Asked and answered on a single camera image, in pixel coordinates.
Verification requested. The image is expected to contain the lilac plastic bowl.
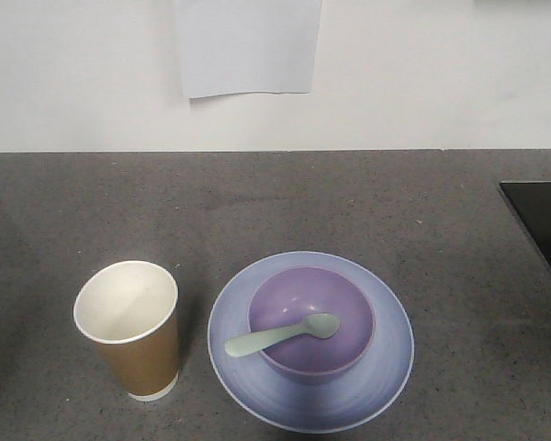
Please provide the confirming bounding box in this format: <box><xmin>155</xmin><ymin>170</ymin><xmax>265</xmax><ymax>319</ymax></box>
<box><xmin>247</xmin><ymin>266</ymin><xmax>376</xmax><ymax>384</ymax></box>

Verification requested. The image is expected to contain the pale green plastic spoon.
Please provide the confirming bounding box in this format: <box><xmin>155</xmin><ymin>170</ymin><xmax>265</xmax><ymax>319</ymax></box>
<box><xmin>224</xmin><ymin>313</ymin><xmax>341</xmax><ymax>357</ymax></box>

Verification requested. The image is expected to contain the brown paper cup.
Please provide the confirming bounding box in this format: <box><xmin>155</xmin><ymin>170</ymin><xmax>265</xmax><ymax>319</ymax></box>
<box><xmin>73</xmin><ymin>260</ymin><xmax>180</xmax><ymax>402</ymax></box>

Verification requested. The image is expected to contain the blue round plate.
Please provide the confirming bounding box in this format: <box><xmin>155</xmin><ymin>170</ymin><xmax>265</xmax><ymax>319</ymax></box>
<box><xmin>208</xmin><ymin>251</ymin><xmax>414</xmax><ymax>434</ymax></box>

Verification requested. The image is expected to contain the white paper sheet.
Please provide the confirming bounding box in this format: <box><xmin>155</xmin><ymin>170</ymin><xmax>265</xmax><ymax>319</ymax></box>
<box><xmin>175</xmin><ymin>1</ymin><xmax>321</xmax><ymax>99</ymax></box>

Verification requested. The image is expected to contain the black countertop appliance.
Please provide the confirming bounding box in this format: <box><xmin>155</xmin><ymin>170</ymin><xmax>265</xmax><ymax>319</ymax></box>
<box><xmin>500</xmin><ymin>181</ymin><xmax>551</xmax><ymax>270</ymax></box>

